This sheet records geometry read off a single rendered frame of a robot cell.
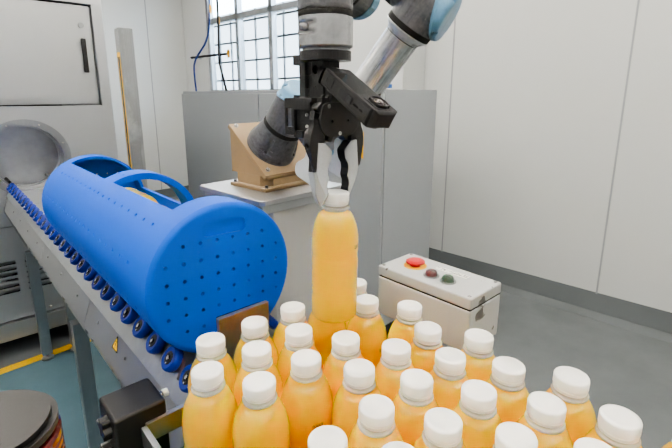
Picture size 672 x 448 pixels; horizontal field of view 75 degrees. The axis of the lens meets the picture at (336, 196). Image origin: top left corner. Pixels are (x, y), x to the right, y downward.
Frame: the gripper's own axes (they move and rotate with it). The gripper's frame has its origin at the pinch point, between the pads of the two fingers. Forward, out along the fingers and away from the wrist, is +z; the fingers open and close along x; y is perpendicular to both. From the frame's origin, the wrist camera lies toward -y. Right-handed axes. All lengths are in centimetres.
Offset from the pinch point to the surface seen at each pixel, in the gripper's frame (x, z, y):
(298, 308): 3.4, 18.5, 5.1
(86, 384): 14, 89, 121
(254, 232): -0.3, 11.0, 23.0
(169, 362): 17.2, 31.3, 24.3
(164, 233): 15.8, 8.1, 24.7
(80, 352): 14, 76, 121
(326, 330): -1.3, 23.6, 3.7
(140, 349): 18, 35, 39
